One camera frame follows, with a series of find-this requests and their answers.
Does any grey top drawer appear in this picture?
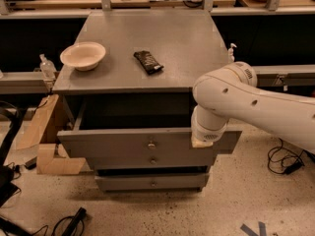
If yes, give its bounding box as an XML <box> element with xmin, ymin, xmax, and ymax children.
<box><xmin>58</xmin><ymin>106</ymin><xmax>241</xmax><ymax>160</ymax></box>

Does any grey drawer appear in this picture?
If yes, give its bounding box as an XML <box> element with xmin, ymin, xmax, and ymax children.
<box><xmin>58</xmin><ymin>106</ymin><xmax>241</xmax><ymax>160</ymax></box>
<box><xmin>94</xmin><ymin>173</ymin><xmax>209</xmax><ymax>192</ymax></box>
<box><xmin>87</xmin><ymin>153</ymin><xmax>215</xmax><ymax>169</ymax></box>

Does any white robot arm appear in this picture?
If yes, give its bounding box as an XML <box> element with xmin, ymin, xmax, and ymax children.
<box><xmin>191</xmin><ymin>62</ymin><xmax>315</xmax><ymax>153</ymax></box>

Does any grey bottom drawer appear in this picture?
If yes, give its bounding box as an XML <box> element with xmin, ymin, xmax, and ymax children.
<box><xmin>94</xmin><ymin>173</ymin><xmax>209</xmax><ymax>192</ymax></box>

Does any grey drawer cabinet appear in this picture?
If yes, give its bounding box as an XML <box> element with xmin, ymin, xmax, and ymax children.
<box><xmin>53</xmin><ymin>9</ymin><xmax>228</xmax><ymax>177</ymax></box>

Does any grey middle drawer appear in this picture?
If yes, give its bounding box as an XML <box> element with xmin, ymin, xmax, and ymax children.
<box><xmin>87</xmin><ymin>153</ymin><xmax>215</xmax><ymax>169</ymax></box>

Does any white pump bottle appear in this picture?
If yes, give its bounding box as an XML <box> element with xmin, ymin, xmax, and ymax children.
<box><xmin>227</xmin><ymin>43</ymin><xmax>237</xmax><ymax>62</ymax></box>

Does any black snack packet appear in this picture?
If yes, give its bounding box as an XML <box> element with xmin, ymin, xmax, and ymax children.
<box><xmin>134</xmin><ymin>50</ymin><xmax>163</xmax><ymax>75</ymax></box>

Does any black power strip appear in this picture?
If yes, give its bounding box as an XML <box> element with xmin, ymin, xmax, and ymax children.
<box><xmin>51</xmin><ymin>207</ymin><xmax>87</xmax><ymax>236</ymax></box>

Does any white bowl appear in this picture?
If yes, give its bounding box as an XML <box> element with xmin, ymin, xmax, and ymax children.
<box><xmin>60</xmin><ymin>42</ymin><xmax>106</xmax><ymax>71</ymax></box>

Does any cardboard box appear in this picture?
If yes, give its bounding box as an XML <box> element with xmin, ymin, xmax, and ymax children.
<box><xmin>17</xmin><ymin>94</ymin><xmax>86</xmax><ymax>175</ymax></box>

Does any clear sanitizer bottle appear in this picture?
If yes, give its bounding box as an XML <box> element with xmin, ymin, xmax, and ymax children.
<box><xmin>39</xmin><ymin>54</ymin><xmax>57</xmax><ymax>80</ymax></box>

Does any black chair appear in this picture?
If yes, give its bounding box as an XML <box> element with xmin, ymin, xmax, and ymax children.
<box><xmin>0</xmin><ymin>100</ymin><xmax>26</xmax><ymax>208</ymax></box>

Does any black cable with adapter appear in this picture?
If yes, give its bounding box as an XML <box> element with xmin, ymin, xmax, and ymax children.
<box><xmin>266</xmin><ymin>138</ymin><xmax>305</xmax><ymax>176</ymax></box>

